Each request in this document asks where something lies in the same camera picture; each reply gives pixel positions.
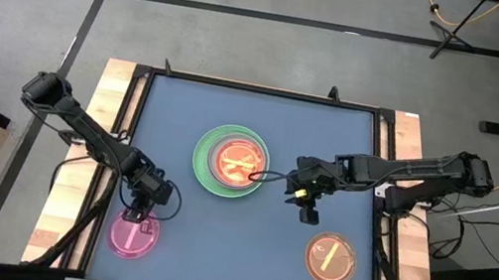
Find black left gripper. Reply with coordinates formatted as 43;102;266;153
117;155;179;237

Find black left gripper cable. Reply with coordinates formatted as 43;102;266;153
151;178;187;225

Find blue-grey table mat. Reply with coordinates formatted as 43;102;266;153
85;68;409;280

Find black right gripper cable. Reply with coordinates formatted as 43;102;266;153
247;165;299;190

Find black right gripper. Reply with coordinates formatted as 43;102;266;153
280;154;345;228

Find black pole stand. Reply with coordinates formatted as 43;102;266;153
424;0;489;68

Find pink translucent plastic plate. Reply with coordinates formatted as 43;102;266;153
103;204;164;264

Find wooden table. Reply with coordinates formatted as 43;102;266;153
20;48;470;280

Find orange translucent plastic plate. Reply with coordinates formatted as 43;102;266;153
301;228;363;280
209;134;270;194

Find green plastic plate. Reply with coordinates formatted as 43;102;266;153
187;118;276;205

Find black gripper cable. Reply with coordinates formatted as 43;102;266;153
151;178;187;225
247;165;299;190

